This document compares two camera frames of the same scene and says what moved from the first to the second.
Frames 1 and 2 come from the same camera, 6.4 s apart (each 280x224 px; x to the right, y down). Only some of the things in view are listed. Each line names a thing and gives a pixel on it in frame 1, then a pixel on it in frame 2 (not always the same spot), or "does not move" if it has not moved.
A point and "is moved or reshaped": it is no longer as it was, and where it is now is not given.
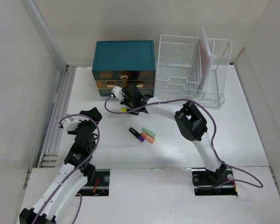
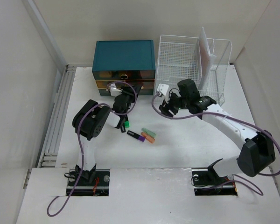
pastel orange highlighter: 148,137 does not move
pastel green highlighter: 148,132 does not move
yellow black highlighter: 133,112 -> 122,127
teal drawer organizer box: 124,63 does not move
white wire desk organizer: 192,68 does not move
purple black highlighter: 137,135 is moved or reshaped
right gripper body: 128,102 -> 173,103
